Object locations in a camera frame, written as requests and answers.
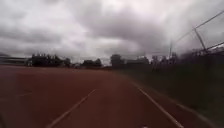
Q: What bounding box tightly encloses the red running track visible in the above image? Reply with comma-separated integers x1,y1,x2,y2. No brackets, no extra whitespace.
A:
0,64,221,128

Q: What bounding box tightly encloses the row of dark trees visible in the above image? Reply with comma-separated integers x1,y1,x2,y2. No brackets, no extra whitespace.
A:
27,52,188,71

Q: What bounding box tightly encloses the tall wire fence with poles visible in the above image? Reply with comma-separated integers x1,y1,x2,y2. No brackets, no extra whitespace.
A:
167,9,224,69

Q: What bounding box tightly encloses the grey kerb strip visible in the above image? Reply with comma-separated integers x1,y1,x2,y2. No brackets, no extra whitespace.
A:
174,101,224,128

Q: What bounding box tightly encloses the long low building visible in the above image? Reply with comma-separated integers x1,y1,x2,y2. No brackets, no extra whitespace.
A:
0,54,30,66

